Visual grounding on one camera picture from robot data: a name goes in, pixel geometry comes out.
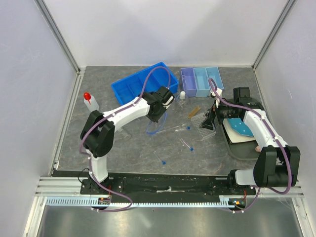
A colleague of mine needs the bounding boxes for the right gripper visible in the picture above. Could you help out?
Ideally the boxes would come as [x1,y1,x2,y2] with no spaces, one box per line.
[199,98,239,131]

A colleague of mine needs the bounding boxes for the blue safety goggles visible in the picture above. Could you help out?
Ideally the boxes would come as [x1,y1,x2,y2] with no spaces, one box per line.
[146,113,167,135]

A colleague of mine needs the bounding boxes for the glass flask white stopper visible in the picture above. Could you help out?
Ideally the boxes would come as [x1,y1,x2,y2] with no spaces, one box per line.
[175,91,189,108]

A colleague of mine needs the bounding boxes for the clear glass jar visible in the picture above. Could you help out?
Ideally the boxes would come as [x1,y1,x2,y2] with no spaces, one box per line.
[122,130,131,141]

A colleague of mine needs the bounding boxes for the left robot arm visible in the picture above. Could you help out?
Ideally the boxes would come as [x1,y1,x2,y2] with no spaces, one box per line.
[79,86,175,194]

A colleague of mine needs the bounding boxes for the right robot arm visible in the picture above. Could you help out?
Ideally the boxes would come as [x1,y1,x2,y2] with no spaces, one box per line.
[201,87,301,195]

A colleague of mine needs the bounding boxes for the clear well plate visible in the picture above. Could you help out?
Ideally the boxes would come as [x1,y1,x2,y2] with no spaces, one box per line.
[191,113,216,141]

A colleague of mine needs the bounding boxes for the blue dotted plate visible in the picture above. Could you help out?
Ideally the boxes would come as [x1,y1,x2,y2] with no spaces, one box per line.
[227,118,254,137]

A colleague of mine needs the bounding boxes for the test tube middle blue cap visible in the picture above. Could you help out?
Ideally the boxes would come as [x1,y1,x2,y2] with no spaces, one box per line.
[180,138,194,151]

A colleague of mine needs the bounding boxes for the blue divided plastic bin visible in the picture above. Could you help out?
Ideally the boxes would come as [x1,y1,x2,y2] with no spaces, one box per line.
[111,62,179,105]

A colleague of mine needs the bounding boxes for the light blue middle tray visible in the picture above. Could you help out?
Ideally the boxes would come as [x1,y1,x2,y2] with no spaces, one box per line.
[194,68,210,97]

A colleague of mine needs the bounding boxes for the light blue tray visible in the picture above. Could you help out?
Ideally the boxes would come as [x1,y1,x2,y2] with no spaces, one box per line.
[206,67,224,90]
[194,68,210,97]

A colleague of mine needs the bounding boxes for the purple small tray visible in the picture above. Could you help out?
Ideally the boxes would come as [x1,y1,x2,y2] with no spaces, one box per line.
[180,67,197,97]

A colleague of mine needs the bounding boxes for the dark green tray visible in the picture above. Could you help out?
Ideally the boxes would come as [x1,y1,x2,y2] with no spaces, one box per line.
[216,98,265,161]

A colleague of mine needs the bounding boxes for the light blue right tray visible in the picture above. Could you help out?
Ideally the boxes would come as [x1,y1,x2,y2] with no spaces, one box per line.
[206,67,224,90]

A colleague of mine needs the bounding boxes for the test tube lower blue cap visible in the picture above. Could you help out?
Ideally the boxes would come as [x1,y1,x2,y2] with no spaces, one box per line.
[153,151,166,165]

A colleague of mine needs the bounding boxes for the red cap wash bottle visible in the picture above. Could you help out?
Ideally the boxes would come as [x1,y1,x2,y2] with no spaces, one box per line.
[83,92,100,112]

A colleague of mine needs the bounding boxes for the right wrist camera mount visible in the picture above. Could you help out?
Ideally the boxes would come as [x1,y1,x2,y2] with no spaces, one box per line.
[210,88,223,108]

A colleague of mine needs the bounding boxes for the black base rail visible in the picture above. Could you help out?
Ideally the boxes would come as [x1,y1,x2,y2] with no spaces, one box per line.
[80,173,256,204]

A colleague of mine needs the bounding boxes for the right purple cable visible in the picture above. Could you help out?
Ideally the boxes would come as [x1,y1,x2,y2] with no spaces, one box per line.
[208,78,292,213]

